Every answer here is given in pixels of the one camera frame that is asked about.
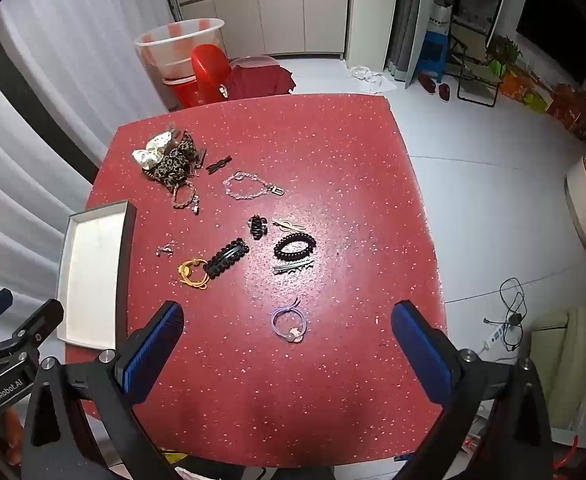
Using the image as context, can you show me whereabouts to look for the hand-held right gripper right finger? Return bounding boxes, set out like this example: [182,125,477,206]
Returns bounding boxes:
[390,300,569,480]

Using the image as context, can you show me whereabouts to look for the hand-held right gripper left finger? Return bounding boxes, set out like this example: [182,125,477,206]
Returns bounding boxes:
[19,300,186,480]

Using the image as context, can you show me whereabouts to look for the yellow hair tie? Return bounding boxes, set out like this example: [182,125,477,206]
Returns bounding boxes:
[177,257,211,291]

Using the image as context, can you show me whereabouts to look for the white jewelry box tray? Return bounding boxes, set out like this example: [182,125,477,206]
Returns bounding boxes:
[53,201,138,351]

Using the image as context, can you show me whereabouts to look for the black beaded hair clip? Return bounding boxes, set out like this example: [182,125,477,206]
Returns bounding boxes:
[205,237,250,279]

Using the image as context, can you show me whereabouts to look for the purple hair tie with bead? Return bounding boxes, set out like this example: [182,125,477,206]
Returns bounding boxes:
[270,297,308,343]

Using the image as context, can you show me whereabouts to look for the silver alligator hair clip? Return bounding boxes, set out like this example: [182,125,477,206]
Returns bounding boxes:
[271,260,316,277]

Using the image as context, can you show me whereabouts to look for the black spiral hair tie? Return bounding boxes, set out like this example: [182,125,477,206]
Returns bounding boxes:
[273,233,318,262]

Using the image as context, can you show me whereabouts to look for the black claw hair clip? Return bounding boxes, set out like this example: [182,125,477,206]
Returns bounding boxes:
[248,214,269,242]

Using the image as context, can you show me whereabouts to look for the person's left hand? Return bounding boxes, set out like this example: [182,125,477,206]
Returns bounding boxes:
[0,407,26,467]

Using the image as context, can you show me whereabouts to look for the white power strip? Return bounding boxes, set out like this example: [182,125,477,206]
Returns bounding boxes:
[480,322,509,353]

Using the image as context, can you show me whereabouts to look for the leopard print scrunchie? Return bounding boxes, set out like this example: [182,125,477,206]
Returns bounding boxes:
[143,131,199,193]

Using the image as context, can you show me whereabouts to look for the white bow scrunchie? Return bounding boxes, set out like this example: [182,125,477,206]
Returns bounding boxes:
[132,130,176,168]

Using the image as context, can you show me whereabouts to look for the black bow hair clip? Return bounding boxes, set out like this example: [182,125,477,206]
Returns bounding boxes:
[204,154,233,175]

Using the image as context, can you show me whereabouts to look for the white cloth on floor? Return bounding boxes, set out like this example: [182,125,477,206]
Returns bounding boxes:
[348,65,399,93]

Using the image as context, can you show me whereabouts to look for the red cloth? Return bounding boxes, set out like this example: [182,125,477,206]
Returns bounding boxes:
[230,62,296,101]

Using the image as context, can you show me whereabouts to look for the white curtain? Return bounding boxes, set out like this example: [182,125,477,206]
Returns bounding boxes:
[0,0,171,351]

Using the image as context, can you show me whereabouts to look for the black folding chair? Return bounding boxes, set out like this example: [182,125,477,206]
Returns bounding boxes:
[446,20,505,108]

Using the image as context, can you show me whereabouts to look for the pile of orange packets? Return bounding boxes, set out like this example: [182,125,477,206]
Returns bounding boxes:
[503,72,586,143]

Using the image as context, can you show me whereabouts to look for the white plastic basin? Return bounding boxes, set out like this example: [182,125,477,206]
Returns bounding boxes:
[134,17,225,86]

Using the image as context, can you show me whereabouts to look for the blue plastic stool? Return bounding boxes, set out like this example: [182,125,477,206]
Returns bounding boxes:
[415,30,451,83]

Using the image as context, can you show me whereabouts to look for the green potted plant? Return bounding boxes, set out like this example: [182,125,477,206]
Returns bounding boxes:
[487,35,524,76]

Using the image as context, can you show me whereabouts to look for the grey curtain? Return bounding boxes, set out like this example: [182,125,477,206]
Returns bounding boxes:
[385,0,426,81]

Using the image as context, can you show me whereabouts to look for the white shopping bag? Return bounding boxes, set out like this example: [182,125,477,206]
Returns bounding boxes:
[425,0,454,36]

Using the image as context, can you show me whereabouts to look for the white cabinet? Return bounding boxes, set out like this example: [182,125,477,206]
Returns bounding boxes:
[165,0,356,58]

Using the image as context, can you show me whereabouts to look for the black cable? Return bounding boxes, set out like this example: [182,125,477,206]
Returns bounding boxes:
[483,277,529,353]

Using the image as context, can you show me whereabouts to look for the brown braided bracelet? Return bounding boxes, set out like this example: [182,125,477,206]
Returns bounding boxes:
[171,180,201,215]

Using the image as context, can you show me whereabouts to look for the crystal bead chain with clasp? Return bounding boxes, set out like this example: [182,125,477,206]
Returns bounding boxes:
[223,171,285,202]

